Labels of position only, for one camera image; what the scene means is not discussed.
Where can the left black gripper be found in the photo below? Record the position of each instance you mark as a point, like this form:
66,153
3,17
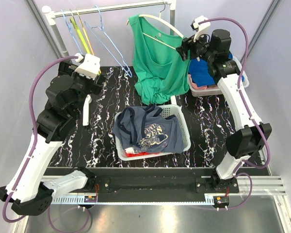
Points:
96,85

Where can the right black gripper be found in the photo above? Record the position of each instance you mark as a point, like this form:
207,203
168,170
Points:
188,44

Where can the green t-shirt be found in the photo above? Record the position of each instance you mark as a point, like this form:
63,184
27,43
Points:
160,70

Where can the lime green hanger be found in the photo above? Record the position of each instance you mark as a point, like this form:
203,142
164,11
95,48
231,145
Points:
79,35

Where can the cream curved wooden hanger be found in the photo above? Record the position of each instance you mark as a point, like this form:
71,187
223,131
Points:
170,25

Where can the light blue wire hanger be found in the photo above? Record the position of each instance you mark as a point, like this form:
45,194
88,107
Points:
71,31

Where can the dark navy tank top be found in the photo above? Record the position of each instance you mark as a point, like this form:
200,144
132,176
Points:
145,129

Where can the white tank top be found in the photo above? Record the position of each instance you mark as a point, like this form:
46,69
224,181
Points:
130,150

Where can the red tank top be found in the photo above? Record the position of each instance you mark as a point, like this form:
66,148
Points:
131,154

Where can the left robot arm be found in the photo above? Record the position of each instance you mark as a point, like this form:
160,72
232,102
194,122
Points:
26,194

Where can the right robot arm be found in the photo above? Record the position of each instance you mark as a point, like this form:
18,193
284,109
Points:
251,133

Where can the folded blue clothes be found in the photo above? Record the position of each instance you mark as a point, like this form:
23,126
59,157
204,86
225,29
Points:
199,77

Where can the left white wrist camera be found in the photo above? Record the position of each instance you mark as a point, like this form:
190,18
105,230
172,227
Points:
89,65

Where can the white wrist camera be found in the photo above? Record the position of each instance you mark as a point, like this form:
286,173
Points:
89,65
200,25

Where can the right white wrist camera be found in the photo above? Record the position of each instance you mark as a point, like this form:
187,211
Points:
200,25

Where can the white clothes rack frame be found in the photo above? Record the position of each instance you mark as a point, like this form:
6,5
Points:
52,15

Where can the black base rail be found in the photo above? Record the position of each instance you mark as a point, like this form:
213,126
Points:
155,185

